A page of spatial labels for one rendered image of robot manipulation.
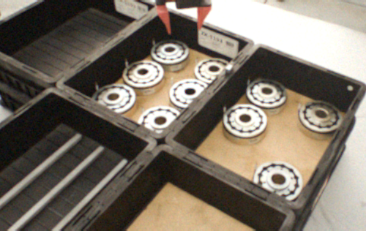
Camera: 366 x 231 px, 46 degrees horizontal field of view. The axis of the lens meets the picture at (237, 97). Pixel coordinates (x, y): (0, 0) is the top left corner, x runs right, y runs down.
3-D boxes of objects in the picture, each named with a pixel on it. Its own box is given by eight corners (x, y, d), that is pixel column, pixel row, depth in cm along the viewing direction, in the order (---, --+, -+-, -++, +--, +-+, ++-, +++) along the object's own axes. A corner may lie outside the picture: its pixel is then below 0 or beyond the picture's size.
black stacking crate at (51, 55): (91, 9, 139) (84, -24, 131) (165, 39, 129) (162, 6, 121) (-18, 76, 113) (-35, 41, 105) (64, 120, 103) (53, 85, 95)
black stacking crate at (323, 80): (254, 77, 118) (257, 43, 110) (356, 119, 108) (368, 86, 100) (166, 177, 93) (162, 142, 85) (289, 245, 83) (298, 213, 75)
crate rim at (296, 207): (256, 48, 112) (257, 41, 110) (367, 91, 102) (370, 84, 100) (162, 148, 86) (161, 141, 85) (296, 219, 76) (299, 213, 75)
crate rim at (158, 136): (164, 12, 122) (163, 5, 120) (256, 48, 112) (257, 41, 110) (54, 93, 97) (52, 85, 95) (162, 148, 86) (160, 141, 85)
